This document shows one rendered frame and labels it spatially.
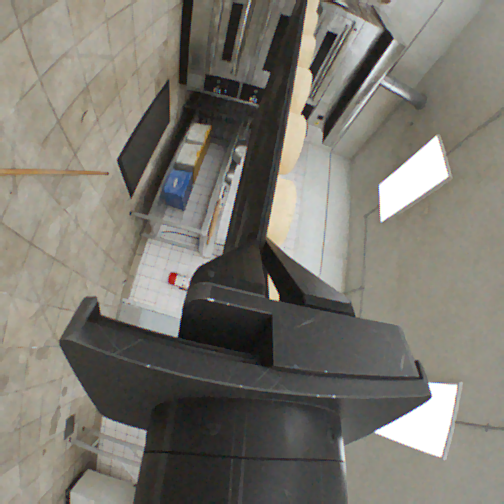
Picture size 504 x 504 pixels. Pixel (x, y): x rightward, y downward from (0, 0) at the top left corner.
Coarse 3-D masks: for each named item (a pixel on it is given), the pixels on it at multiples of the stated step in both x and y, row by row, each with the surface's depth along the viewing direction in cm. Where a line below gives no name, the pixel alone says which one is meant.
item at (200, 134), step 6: (192, 126) 328; (198, 126) 330; (204, 126) 331; (210, 126) 331; (192, 132) 324; (198, 132) 326; (204, 132) 327; (210, 132) 344; (192, 138) 321; (198, 138) 322; (204, 138) 323; (198, 144) 328; (204, 144) 325; (204, 150) 347; (204, 156) 365
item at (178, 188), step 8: (176, 176) 300; (184, 176) 301; (192, 176) 315; (168, 184) 295; (176, 184) 297; (184, 184) 296; (192, 184) 336; (168, 192) 295; (176, 192) 294; (184, 192) 294; (168, 200) 315; (176, 200) 309; (184, 200) 313; (184, 208) 332
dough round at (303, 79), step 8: (296, 72) 17; (304, 72) 17; (296, 80) 17; (304, 80) 17; (296, 88) 18; (304, 88) 18; (296, 96) 18; (304, 96) 18; (296, 104) 19; (304, 104) 19; (296, 112) 19
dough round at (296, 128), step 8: (288, 120) 16; (296, 120) 17; (304, 120) 17; (288, 128) 16; (296, 128) 16; (304, 128) 17; (288, 136) 16; (296, 136) 16; (304, 136) 17; (288, 144) 17; (296, 144) 17; (288, 152) 17; (296, 152) 17; (288, 160) 17; (296, 160) 18; (280, 168) 18; (288, 168) 18
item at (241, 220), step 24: (288, 24) 27; (288, 48) 19; (288, 72) 15; (264, 96) 38; (288, 96) 14; (264, 120) 26; (264, 144) 20; (264, 168) 16; (240, 192) 38; (264, 192) 14; (240, 216) 27; (264, 216) 13; (240, 240) 21; (264, 240) 13
